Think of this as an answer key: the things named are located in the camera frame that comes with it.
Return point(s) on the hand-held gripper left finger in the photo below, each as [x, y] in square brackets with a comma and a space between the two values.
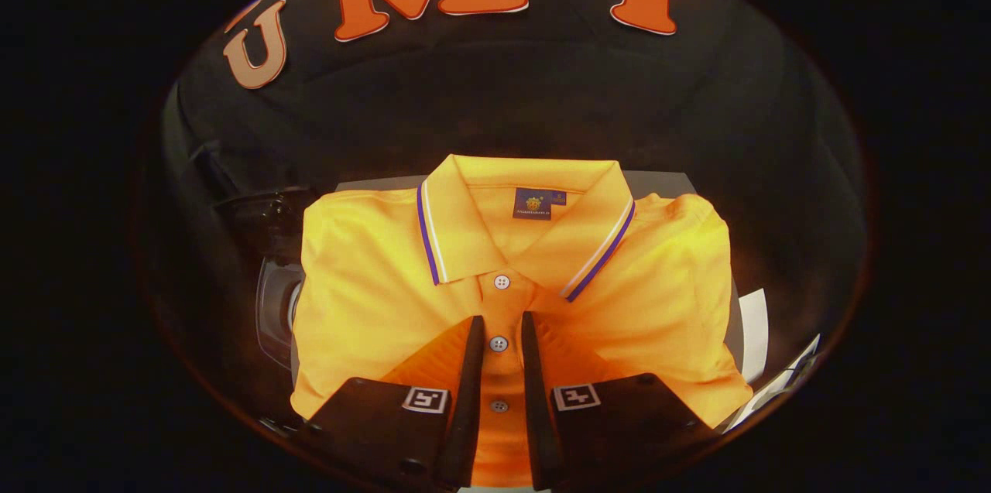
[471, 415]

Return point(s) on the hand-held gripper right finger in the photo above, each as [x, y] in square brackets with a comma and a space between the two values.
[534, 415]

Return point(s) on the yellow polo shirt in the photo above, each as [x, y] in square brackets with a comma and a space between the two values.
[372, 299]

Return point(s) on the white paper sheet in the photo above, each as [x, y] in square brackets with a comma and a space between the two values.
[755, 334]

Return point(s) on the white panel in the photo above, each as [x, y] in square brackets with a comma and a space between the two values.
[782, 388]

